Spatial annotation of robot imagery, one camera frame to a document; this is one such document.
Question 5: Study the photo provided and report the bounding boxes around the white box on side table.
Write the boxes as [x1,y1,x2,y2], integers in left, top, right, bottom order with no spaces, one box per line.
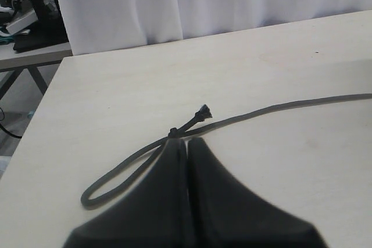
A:
[6,9,38,35]

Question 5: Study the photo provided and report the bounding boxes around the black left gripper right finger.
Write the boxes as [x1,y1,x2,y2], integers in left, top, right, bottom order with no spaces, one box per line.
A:
[188,138,327,247]

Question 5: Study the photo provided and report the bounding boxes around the white curtain backdrop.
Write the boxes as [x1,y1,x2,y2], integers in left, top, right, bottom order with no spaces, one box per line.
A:
[58,0,371,55]

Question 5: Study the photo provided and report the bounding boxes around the black monitor stand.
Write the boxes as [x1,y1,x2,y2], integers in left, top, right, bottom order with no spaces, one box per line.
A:
[13,0,68,52]

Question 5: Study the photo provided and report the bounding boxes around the black cord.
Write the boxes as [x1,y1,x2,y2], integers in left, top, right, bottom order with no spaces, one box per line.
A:
[80,93,372,209]

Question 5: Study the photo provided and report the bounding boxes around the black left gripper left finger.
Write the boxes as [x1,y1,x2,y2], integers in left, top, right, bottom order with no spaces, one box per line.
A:
[64,139,191,247]

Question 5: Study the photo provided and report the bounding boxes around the grey side table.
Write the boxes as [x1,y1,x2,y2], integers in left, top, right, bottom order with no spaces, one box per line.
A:
[0,0,73,100]

